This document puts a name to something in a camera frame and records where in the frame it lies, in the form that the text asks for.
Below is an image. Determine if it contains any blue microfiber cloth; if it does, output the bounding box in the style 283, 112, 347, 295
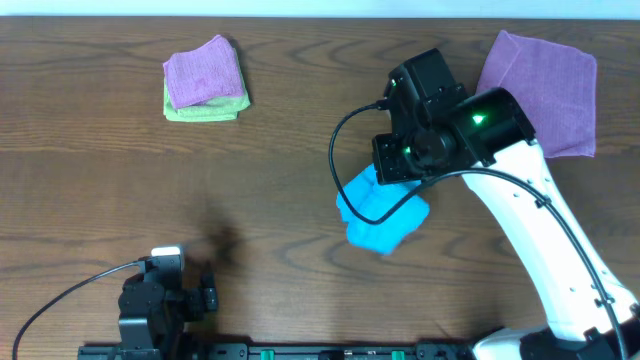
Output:
336, 164, 430, 255

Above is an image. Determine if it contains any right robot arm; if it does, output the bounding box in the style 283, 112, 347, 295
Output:
372, 49, 639, 359

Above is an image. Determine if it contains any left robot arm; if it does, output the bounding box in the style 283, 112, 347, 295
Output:
118, 255, 219, 359

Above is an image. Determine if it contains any large purple cloth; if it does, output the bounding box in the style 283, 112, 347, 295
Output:
476, 30, 597, 158

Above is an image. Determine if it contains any folded green cloth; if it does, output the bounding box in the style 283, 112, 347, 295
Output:
163, 60, 251, 123

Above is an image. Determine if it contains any folded purple cloth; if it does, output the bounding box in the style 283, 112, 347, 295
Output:
163, 35, 245, 109

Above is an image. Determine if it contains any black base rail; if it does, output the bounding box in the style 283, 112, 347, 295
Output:
77, 343, 475, 360

